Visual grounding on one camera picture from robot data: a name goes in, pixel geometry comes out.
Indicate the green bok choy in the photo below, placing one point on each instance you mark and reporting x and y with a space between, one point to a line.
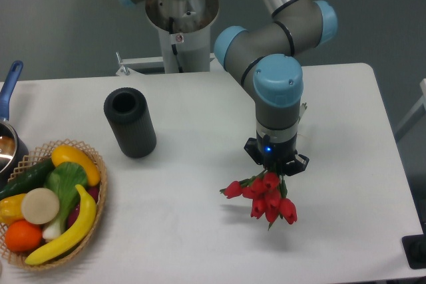
62 181

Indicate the red tulip bouquet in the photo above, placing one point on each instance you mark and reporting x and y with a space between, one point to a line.
268 194

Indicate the beige round disc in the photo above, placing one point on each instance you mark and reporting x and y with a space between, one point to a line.
40 206

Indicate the yellow banana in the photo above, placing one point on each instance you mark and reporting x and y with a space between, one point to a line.
72 236

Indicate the dark green cucumber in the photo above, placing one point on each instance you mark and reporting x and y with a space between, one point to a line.
32 178

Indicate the black device at edge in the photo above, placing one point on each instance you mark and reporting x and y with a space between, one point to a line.
414 248

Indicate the purple red vegetable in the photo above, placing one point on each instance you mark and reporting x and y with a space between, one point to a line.
94 193

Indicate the orange fruit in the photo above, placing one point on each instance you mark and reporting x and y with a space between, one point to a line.
22 236

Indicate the white metal bracket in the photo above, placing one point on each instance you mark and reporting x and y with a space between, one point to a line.
144 65

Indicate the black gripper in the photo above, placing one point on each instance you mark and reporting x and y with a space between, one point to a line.
267 153

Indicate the woven wicker basket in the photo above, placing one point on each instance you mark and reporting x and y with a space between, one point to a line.
38 155

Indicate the yellow bell pepper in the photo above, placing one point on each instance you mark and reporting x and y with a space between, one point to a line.
11 209

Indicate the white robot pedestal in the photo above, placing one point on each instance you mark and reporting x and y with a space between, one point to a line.
184 32

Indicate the blue handled saucepan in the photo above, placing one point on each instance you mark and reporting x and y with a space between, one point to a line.
13 149

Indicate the white frame at right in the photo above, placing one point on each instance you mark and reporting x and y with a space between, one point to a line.
413 116

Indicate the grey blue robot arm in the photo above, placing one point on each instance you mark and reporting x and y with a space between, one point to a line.
262 62

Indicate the dark grey ribbed vase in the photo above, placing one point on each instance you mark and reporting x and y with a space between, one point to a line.
127 113

